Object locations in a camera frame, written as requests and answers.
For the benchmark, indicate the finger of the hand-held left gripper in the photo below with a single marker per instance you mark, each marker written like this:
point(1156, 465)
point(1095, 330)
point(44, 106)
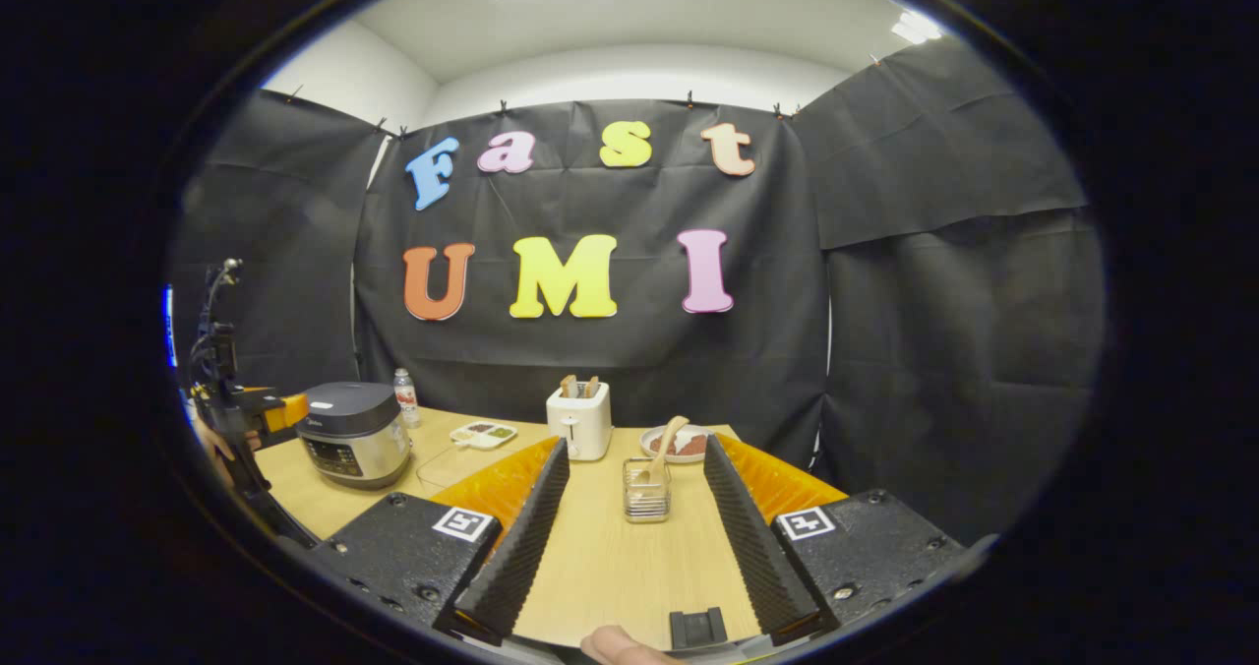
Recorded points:
point(287, 411)

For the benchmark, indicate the brown toast slice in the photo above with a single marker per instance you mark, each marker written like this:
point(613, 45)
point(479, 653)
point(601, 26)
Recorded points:
point(569, 387)
point(590, 387)

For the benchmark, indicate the computer monitor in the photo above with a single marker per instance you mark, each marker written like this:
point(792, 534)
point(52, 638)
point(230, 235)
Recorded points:
point(169, 326)

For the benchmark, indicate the dark grey rice cooker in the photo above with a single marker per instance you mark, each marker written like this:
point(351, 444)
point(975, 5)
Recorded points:
point(354, 434)

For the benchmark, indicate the small clear plastic bottle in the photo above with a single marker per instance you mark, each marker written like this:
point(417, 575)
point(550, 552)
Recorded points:
point(406, 399)

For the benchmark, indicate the wooden spoon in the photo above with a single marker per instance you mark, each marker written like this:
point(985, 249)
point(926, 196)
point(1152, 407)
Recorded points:
point(661, 449)

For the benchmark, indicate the white divided dish with beans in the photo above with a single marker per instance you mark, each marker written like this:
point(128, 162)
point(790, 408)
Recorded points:
point(484, 434)

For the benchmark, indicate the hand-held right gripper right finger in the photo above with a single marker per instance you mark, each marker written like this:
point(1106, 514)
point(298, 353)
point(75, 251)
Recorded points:
point(752, 547)

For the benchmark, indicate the white toaster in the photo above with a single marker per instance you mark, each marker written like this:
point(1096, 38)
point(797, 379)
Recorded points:
point(578, 424)

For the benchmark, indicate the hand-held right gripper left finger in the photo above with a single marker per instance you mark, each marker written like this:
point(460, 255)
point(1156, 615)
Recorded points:
point(516, 547)

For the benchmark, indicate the black backdrop cloth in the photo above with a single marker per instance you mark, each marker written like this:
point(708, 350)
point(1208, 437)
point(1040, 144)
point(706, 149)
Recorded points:
point(934, 331)

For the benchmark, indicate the white plate with red meat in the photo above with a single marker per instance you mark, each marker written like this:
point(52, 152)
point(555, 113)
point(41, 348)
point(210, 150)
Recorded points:
point(684, 444)

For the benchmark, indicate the small ceiling light panel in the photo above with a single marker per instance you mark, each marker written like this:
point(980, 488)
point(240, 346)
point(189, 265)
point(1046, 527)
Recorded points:
point(917, 28)

